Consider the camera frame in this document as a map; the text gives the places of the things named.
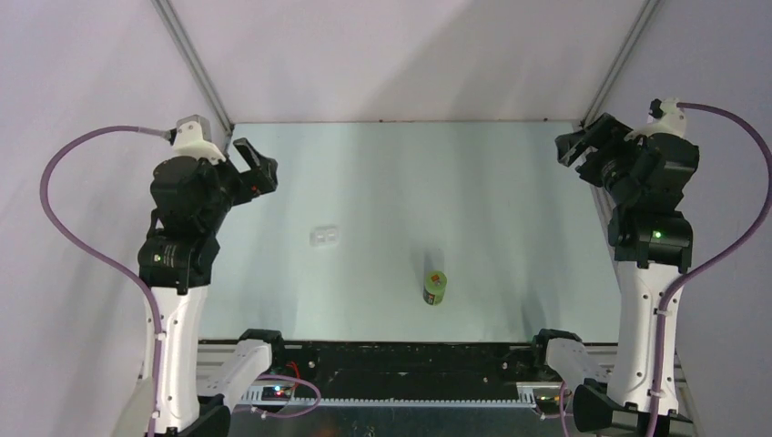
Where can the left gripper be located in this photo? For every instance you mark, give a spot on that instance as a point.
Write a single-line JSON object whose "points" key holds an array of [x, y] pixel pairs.
{"points": [[260, 178]]}

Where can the right electronics board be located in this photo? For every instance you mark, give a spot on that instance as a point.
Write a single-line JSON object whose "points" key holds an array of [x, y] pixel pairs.
{"points": [[551, 400]]}

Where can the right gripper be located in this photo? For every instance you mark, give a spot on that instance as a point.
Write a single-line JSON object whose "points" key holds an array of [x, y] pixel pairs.
{"points": [[604, 133]]}

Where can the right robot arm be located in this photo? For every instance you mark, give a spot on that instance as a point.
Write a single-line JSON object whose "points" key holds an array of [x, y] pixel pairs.
{"points": [[644, 171]]}

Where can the green pill bottle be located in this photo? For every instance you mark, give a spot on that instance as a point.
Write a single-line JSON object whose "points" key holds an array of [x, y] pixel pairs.
{"points": [[434, 287]]}

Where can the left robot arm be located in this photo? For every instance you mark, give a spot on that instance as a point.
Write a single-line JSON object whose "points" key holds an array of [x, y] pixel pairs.
{"points": [[192, 198]]}

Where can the left electronics board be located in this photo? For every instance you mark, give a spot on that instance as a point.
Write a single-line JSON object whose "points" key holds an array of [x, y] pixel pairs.
{"points": [[276, 393]]}

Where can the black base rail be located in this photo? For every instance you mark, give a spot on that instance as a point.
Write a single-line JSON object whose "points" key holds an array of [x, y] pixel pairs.
{"points": [[411, 371]]}

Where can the white cable duct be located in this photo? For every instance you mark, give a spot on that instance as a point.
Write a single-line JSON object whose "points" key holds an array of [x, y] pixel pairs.
{"points": [[255, 396]]}

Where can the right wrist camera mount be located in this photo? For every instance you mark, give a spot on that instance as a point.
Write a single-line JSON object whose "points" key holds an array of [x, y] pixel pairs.
{"points": [[665, 116]]}

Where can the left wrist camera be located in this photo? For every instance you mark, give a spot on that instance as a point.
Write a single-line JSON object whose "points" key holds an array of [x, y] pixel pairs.
{"points": [[192, 138]]}

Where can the electronics board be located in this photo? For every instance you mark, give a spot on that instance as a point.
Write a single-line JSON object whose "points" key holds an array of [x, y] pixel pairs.
{"points": [[551, 400], [276, 393]]}

